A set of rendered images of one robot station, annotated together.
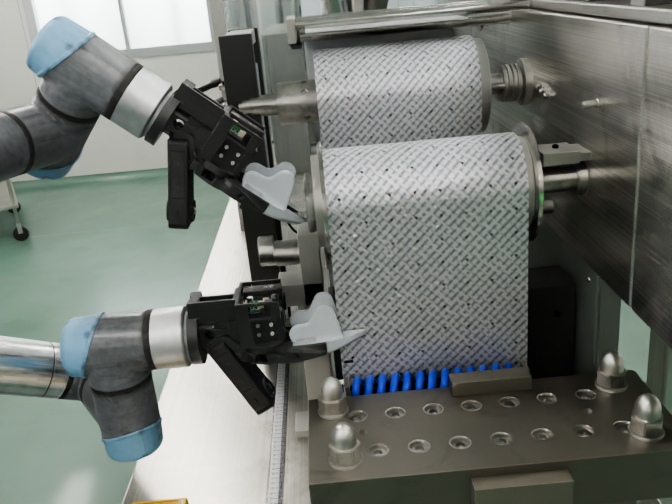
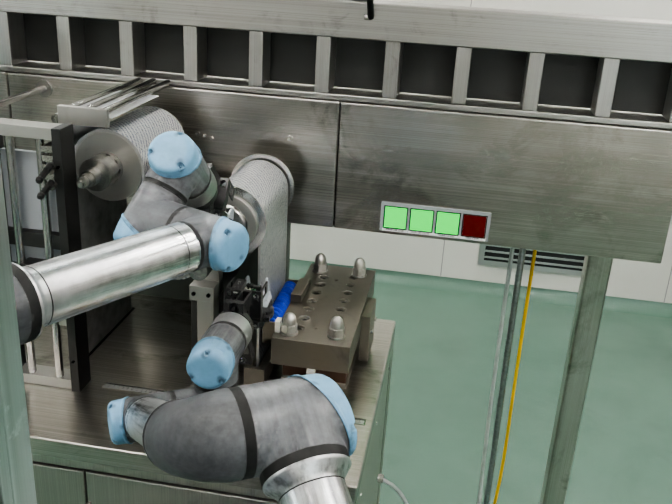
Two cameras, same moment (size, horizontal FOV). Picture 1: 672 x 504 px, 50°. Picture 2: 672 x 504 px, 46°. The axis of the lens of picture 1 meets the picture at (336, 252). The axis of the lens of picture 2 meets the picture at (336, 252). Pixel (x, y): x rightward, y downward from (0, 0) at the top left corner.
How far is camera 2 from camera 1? 1.52 m
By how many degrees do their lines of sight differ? 75
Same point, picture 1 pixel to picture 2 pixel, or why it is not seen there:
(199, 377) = (85, 424)
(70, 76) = (200, 171)
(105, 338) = (234, 345)
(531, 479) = (370, 305)
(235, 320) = (250, 305)
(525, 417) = (331, 292)
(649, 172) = (347, 163)
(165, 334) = (246, 327)
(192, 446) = not seen: hidden behind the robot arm
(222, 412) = not seen: hidden behind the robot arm
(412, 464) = (350, 322)
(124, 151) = not seen: outside the picture
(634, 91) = (329, 129)
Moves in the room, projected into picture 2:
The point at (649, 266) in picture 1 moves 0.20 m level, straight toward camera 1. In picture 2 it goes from (351, 203) to (426, 223)
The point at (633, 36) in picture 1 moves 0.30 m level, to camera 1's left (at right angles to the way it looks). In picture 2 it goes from (326, 106) to (296, 136)
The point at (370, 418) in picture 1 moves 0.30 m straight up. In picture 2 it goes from (304, 324) to (310, 186)
